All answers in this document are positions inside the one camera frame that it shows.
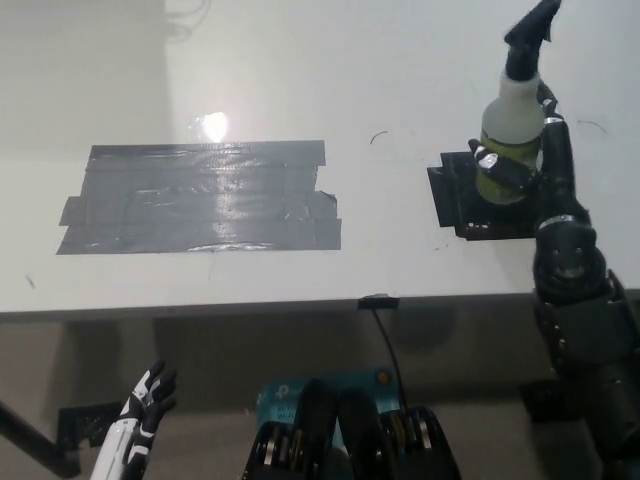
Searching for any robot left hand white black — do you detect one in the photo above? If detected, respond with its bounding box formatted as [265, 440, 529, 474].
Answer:
[91, 358, 179, 480]

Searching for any robot right hand black silver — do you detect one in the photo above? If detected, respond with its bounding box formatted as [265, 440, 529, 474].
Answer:
[467, 81, 640, 375]

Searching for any spray bottle with green label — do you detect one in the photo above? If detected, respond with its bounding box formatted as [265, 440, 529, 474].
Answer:
[474, 0, 562, 206]

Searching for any robot torso black and teal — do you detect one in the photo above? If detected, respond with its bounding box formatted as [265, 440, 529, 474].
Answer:
[241, 368, 462, 480]

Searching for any black table leg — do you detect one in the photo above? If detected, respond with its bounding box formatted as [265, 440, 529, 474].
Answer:
[0, 398, 82, 477]

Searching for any small black tape patch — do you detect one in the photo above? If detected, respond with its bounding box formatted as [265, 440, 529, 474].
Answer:
[426, 151, 545, 242]

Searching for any black clip on table edge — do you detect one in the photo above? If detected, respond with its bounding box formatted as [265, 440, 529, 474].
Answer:
[357, 294, 401, 309]

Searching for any large grey tape patch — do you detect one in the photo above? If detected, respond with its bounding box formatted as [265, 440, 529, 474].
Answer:
[54, 140, 344, 257]

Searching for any thin black cable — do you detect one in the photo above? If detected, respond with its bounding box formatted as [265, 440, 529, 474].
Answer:
[372, 306, 407, 406]

